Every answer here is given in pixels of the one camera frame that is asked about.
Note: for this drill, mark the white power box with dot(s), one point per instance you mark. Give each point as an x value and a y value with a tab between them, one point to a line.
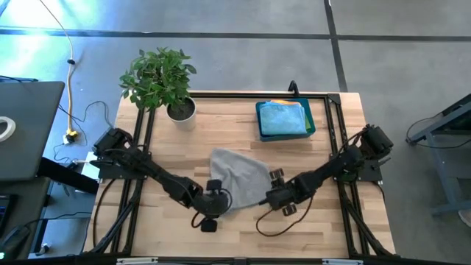
88	169

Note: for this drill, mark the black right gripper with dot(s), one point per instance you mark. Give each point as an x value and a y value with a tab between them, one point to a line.
285	195

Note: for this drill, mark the green microfiber towel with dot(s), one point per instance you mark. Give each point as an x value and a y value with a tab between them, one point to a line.
308	123

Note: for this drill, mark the silver metal bracket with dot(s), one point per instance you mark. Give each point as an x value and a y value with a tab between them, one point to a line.
342	261
136	261

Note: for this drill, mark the teal microfiber towel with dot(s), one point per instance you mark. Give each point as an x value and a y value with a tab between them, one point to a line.
281	117

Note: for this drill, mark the grey microfiber towel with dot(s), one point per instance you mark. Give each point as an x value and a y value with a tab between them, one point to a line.
243	176

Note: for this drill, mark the white plant pot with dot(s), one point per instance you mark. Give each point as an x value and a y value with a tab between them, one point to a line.
182	117

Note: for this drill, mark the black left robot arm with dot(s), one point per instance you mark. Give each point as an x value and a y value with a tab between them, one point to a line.
147	169

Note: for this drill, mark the blue-grey metal cart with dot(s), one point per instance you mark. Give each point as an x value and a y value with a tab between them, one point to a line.
441	147

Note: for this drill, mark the black side desk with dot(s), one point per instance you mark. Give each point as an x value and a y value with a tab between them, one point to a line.
22	206

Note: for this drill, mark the black aluminium table frame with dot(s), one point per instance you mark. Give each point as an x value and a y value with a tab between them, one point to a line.
346	221

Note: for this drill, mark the white tape roll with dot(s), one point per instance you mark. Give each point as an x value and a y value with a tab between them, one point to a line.
13	129

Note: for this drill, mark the green potted plant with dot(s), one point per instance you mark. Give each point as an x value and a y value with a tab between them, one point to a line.
158	77

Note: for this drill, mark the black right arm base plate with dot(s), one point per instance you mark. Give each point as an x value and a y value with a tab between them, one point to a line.
371	171

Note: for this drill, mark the orange microfiber towel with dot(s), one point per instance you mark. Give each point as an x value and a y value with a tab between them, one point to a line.
285	102

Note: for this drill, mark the blue plastic bin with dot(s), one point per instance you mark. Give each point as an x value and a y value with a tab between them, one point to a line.
287	137

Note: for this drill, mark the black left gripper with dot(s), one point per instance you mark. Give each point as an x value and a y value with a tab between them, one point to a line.
213	202

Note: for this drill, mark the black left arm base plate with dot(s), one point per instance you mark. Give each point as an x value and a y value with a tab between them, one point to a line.
110	172

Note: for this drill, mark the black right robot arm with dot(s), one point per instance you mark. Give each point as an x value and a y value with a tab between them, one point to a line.
342	162

